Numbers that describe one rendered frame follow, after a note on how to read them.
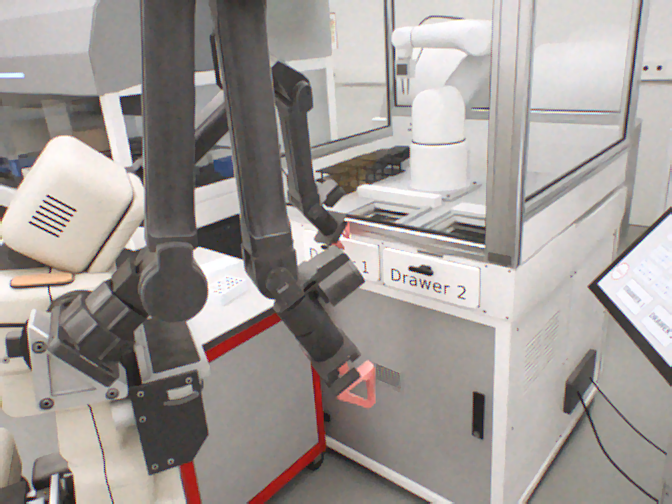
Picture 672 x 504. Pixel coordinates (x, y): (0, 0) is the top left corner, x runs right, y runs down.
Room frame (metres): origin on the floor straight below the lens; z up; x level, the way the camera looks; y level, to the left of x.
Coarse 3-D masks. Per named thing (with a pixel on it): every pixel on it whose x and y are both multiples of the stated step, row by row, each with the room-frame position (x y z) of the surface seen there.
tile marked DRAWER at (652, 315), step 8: (656, 312) 0.86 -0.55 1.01; (664, 312) 0.85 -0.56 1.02; (640, 320) 0.88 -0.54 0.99; (648, 320) 0.86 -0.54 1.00; (656, 320) 0.85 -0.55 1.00; (664, 320) 0.83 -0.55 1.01; (648, 328) 0.85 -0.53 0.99; (656, 328) 0.83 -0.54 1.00; (664, 328) 0.82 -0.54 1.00; (656, 336) 0.82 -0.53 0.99; (664, 336) 0.81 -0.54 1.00; (664, 344) 0.79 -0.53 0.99
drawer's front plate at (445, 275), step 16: (384, 256) 1.46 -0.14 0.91; (400, 256) 1.42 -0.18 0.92; (416, 256) 1.39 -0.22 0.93; (384, 272) 1.46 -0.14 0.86; (400, 272) 1.43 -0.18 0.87; (448, 272) 1.33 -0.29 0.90; (464, 272) 1.29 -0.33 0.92; (400, 288) 1.43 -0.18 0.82; (416, 288) 1.39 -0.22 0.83; (432, 288) 1.36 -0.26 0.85; (448, 288) 1.33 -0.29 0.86; (464, 304) 1.29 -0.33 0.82
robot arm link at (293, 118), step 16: (304, 96) 1.18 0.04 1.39; (288, 112) 1.21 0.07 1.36; (304, 112) 1.20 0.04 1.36; (288, 128) 1.24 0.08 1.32; (304, 128) 1.26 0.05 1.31; (288, 144) 1.27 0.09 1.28; (304, 144) 1.29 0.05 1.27; (288, 160) 1.31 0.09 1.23; (304, 160) 1.31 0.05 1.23; (304, 176) 1.33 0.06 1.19; (288, 192) 1.40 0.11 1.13; (304, 192) 1.35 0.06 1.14; (304, 208) 1.37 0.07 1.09
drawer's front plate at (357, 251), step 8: (304, 232) 1.67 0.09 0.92; (312, 232) 1.65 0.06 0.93; (304, 240) 1.67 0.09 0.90; (312, 240) 1.65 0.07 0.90; (344, 240) 1.56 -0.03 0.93; (352, 240) 1.55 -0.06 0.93; (304, 248) 1.67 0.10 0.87; (312, 248) 1.65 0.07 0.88; (320, 248) 1.63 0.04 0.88; (352, 248) 1.54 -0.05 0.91; (360, 248) 1.52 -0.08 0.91; (368, 248) 1.50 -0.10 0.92; (376, 248) 1.49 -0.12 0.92; (312, 256) 1.65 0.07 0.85; (352, 256) 1.54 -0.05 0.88; (360, 256) 1.52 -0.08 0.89; (368, 256) 1.50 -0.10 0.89; (376, 256) 1.49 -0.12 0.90; (360, 264) 1.52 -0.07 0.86; (368, 264) 1.50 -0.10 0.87; (376, 264) 1.48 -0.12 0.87; (360, 272) 1.52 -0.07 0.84; (376, 272) 1.48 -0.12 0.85; (376, 280) 1.49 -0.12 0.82
